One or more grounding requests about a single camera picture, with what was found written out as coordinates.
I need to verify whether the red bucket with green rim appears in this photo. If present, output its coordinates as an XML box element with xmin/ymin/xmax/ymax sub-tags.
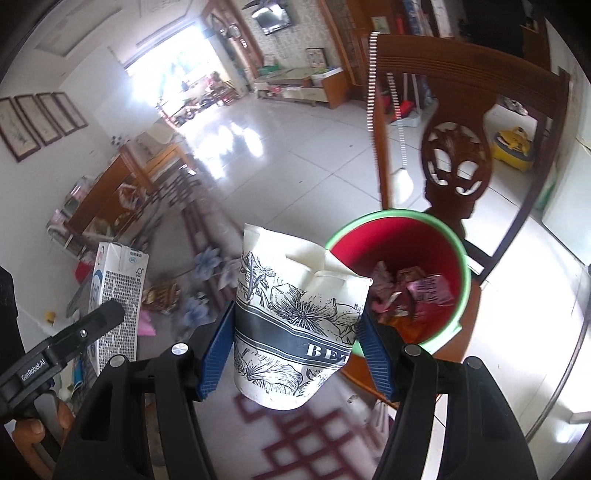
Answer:
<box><xmin>323</xmin><ymin>209</ymin><xmax>473</xmax><ymax>357</ymax></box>

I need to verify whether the white beaded pull cord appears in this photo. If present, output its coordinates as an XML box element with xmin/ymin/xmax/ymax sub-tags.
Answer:
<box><xmin>366</xmin><ymin>32</ymin><xmax>415</xmax><ymax>204</ymax></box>

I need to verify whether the wall television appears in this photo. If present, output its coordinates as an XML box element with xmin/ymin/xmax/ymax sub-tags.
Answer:
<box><xmin>250</xmin><ymin>2</ymin><xmax>294</xmax><ymax>37</ymax></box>

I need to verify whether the orange snack wrapper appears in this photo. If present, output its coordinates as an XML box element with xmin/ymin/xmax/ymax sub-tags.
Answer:
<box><xmin>383</xmin><ymin>309</ymin><xmax>445</xmax><ymax>343</ymax></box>

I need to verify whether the floral paper cup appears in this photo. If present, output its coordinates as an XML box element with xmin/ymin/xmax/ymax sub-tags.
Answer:
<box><xmin>232</xmin><ymin>223</ymin><xmax>374</xmax><ymax>411</ymax></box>

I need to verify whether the pink paper bag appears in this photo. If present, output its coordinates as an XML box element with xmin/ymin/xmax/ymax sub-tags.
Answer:
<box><xmin>369</xmin><ymin>261</ymin><xmax>403</xmax><ymax>315</ymax></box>

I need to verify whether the wooden television cabinet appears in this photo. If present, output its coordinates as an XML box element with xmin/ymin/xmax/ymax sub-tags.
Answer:
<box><xmin>254</xmin><ymin>65</ymin><xmax>357</xmax><ymax>110</ymax></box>

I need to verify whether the red dustpan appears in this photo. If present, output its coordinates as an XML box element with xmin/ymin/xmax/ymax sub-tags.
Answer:
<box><xmin>394</xmin><ymin>74</ymin><xmax>424</xmax><ymax>126</ymax></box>

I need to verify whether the person's left hand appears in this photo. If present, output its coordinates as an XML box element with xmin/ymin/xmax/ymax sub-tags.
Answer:
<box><xmin>2</xmin><ymin>390</ymin><xmax>76</xmax><ymax>463</ymax></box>

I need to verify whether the white milk carton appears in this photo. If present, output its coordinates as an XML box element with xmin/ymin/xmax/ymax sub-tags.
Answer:
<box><xmin>85</xmin><ymin>242</ymin><xmax>150</xmax><ymax>377</ymax></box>

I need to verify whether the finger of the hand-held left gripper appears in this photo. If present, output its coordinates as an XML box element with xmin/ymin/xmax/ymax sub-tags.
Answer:
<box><xmin>50</xmin><ymin>299</ymin><xmax>126</xmax><ymax>364</ymax></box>

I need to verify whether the yellow toy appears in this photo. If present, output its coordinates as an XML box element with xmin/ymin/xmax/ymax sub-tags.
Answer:
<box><xmin>490</xmin><ymin>126</ymin><xmax>539</xmax><ymax>173</ymax></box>

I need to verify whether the framed wall picture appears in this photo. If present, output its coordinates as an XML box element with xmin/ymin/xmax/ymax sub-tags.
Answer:
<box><xmin>0</xmin><ymin>97</ymin><xmax>42</xmax><ymax>162</ymax></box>
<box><xmin>53</xmin><ymin>91</ymin><xmax>89</xmax><ymax>130</ymax></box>
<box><xmin>14</xmin><ymin>95</ymin><xmax>64</xmax><ymax>147</ymax></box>
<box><xmin>37</xmin><ymin>92</ymin><xmax>77</xmax><ymax>135</ymax></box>

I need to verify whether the wooden coffee table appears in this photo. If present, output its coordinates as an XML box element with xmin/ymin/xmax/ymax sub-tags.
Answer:
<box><xmin>65</xmin><ymin>138</ymin><xmax>195</xmax><ymax>241</ymax></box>

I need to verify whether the pink plastic wrapper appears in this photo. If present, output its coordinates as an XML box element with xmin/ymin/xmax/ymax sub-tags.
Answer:
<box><xmin>406</xmin><ymin>272</ymin><xmax>451</xmax><ymax>311</ymax></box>

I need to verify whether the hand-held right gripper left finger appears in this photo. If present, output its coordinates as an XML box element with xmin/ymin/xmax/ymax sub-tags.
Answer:
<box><xmin>52</xmin><ymin>301</ymin><xmax>237</xmax><ymax>480</ymax></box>

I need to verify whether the brown snack wrapper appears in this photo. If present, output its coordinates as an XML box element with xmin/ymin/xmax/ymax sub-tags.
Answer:
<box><xmin>143</xmin><ymin>284</ymin><xmax>181</xmax><ymax>310</ymax></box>

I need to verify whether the white appliance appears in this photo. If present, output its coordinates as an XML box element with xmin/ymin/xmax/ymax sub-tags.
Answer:
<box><xmin>540</xmin><ymin>134</ymin><xmax>591</xmax><ymax>241</ymax></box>

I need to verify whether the carved wooden chair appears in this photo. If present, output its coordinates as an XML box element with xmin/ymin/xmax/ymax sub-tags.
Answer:
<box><xmin>342</xmin><ymin>33</ymin><xmax>574</xmax><ymax>409</ymax></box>

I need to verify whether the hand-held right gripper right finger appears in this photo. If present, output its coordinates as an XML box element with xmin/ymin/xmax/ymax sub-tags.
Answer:
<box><xmin>355</xmin><ymin>311</ymin><xmax>539</xmax><ymax>480</ymax></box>

